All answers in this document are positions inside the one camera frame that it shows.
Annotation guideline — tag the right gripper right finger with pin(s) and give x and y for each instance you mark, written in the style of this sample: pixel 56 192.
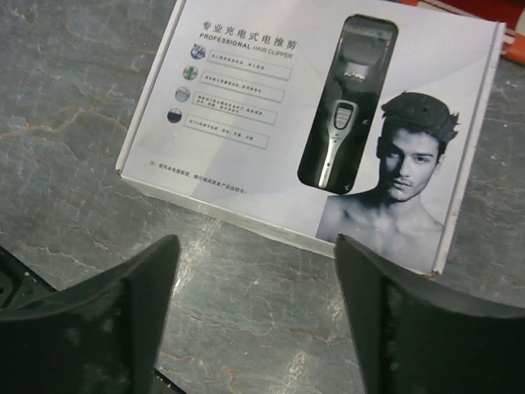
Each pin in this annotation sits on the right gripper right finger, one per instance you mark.
pixel 414 335

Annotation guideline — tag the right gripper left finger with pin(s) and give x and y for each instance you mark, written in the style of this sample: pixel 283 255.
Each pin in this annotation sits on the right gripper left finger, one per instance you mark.
pixel 102 335

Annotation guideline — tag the white hair clipper kit box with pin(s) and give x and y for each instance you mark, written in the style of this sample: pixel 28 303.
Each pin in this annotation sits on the white hair clipper kit box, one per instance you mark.
pixel 232 123

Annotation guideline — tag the silver black hair clipper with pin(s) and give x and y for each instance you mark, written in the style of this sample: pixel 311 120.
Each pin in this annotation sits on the silver black hair clipper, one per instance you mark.
pixel 352 90

